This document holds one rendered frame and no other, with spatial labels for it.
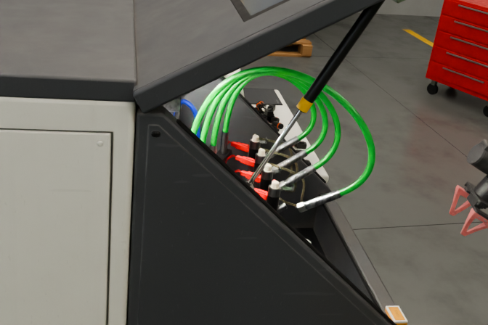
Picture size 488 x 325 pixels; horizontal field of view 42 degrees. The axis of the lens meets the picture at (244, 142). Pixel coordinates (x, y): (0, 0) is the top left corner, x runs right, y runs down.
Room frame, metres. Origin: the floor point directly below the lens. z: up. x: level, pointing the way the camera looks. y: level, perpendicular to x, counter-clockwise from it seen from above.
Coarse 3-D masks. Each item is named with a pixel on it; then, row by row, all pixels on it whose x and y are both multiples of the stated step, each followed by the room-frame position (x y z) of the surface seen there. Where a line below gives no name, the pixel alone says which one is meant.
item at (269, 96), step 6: (246, 90) 2.27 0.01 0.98; (252, 90) 2.28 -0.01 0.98; (258, 90) 2.28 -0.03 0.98; (264, 90) 2.29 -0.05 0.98; (270, 90) 2.30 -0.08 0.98; (246, 96) 2.20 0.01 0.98; (252, 96) 2.21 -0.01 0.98; (258, 96) 2.21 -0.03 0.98; (264, 96) 2.22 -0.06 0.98; (270, 96) 2.23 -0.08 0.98; (276, 96) 2.24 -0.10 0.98; (252, 102) 2.15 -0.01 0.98; (264, 102) 2.16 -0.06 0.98; (270, 102) 2.17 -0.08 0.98; (276, 102) 2.18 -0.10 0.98
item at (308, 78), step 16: (224, 80) 1.20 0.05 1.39; (304, 80) 1.17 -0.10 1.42; (208, 96) 1.20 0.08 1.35; (336, 96) 1.15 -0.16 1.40; (352, 112) 1.15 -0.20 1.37; (192, 128) 1.20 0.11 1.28; (368, 128) 1.15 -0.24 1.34; (368, 144) 1.14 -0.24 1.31; (368, 160) 1.14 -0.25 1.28; (368, 176) 1.14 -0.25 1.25
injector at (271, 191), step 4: (268, 188) 1.25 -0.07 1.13; (280, 188) 1.25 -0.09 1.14; (268, 192) 1.25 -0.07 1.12; (272, 192) 1.24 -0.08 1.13; (276, 192) 1.24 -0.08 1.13; (268, 196) 1.24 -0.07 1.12; (272, 196) 1.24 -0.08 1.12; (276, 196) 1.24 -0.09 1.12; (268, 200) 1.24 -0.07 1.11; (272, 200) 1.24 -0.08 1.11; (276, 200) 1.24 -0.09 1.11; (272, 204) 1.24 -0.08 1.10; (276, 204) 1.24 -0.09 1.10; (284, 204) 1.26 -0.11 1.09; (276, 208) 1.24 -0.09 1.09; (280, 208) 1.25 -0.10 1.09; (284, 208) 1.25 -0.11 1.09; (280, 212) 1.25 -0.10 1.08
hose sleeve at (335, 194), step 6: (330, 192) 1.16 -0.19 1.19; (336, 192) 1.15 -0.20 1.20; (312, 198) 1.17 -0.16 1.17; (318, 198) 1.16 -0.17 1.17; (324, 198) 1.15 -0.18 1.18; (330, 198) 1.15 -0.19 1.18; (336, 198) 1.15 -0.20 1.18; (306, 204) 1.16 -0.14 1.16; (312, 204) 1.15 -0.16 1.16; (318, 204) 1.15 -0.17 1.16
